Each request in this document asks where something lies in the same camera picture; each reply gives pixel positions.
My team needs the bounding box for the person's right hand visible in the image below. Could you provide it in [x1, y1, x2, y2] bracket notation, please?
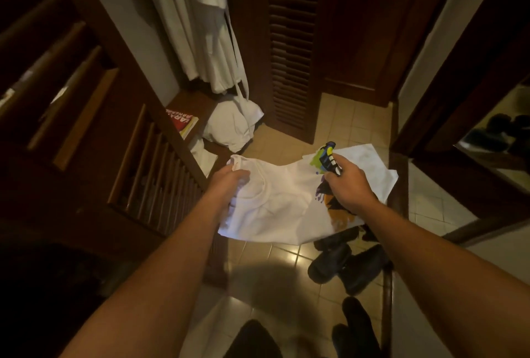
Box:
[321, 153, 382, 218]

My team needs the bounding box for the person's left hand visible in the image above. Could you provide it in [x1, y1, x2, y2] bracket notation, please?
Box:
[201, 165, 251, 215]

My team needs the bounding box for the dark wooden wardrobe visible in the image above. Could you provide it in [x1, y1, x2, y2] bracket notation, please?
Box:
[0, 0, 345, 288]

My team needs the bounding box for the person's left forearm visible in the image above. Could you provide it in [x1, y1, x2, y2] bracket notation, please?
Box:
[62, 200, 237, 358]

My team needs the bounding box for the person's right forearm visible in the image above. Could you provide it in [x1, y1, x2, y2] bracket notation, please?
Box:
[360, 200, 530, 358]

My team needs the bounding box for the person's right leg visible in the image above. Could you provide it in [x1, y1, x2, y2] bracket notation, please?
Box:
[331, 296, 384, 358]

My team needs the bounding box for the person's leg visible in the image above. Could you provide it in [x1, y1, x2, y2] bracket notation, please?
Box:
[222, 319, 284, 358]
[331, 296, 384, 358]

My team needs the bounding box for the person's left leg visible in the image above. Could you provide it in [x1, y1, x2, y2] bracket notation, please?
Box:
[222, 319, 284, 358]

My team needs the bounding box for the white floor towel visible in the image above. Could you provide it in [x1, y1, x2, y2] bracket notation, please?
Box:
[302, 143, 400, 206]

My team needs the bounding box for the large folded white cloth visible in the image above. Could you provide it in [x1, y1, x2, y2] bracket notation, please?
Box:
[190, 138, 219, 177]

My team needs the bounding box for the red white booklet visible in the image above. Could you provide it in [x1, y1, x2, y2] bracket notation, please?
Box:
[166, 107, 200, 141]

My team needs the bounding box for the dark wooden door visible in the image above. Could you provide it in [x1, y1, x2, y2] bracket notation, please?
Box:
[323, 0, 465, 108]

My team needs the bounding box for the white hanging robe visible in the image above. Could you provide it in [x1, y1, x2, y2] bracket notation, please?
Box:
[120, 0, 266, 154]

